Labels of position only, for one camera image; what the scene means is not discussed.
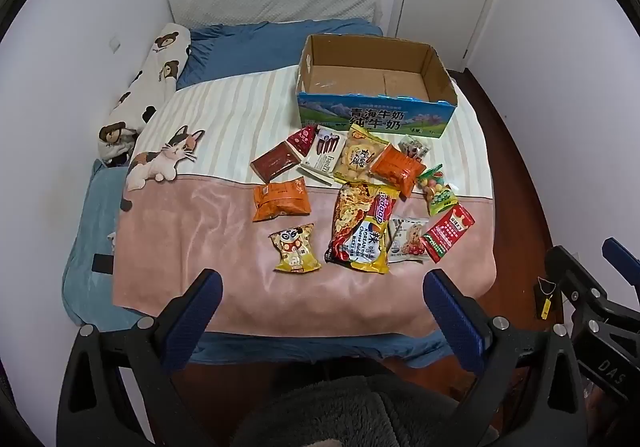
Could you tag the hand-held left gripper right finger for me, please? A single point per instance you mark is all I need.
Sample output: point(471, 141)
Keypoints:
point(450, 314)

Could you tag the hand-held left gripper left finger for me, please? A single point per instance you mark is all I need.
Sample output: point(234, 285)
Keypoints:
point(200, 309)

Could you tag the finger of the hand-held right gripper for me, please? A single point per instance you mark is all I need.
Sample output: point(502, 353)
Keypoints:
point(570, 277)
point(621, 259)

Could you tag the red snack packet with crown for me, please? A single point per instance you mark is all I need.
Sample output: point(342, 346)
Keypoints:
point(447, 233)

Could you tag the cardboard box with blue print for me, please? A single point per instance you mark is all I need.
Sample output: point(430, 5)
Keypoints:
point(372, 114)

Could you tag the yellow hanging tag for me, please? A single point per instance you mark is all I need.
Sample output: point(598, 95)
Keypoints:
point(545, 307)

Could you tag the white snack packet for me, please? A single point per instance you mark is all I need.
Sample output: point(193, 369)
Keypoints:
point(407, 239)

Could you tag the pink striped cat blanket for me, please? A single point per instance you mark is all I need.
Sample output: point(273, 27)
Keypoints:
point(200, 217)

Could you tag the yellow noodle packet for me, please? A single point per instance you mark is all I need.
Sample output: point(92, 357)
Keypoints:
point(372, 247)

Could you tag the yellow panda snack packet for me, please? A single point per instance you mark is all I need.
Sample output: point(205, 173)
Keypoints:
point(295, 249)

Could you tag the green candy packet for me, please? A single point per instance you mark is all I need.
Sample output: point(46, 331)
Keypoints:
point(437, 192)

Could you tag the grey fluffy clothing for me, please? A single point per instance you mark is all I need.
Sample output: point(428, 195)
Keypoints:
point(360, 412)

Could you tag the light blue blanket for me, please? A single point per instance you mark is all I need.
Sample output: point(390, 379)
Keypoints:
point(90, 222)

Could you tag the large red noodle packet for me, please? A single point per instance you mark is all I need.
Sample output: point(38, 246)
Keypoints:
point(350, 207)

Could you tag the orange red-edged snack packet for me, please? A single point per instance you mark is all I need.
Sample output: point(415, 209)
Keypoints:
point(395, 169)

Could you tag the dark red snack packet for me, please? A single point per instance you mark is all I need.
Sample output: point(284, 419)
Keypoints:
point(275, 163)

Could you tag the small clear red-label packet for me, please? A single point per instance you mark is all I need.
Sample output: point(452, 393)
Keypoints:
point(414, 147)

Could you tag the slim white packet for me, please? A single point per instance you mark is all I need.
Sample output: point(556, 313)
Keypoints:
point(315, 175)

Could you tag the yellow puff snack packet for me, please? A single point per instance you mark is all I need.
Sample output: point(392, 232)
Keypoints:
point(357, 154)

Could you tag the white packet with dark sticks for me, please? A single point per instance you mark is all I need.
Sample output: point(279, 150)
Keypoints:
point(326, 158)

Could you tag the small red triangular packet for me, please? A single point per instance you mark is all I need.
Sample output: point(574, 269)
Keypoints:
point(302, 141)

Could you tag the white bear print pillow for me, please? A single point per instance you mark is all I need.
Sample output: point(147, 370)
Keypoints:
point(155, 72)

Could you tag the white wall socket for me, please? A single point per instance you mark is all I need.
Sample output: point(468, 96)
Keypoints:
point(115, 45)

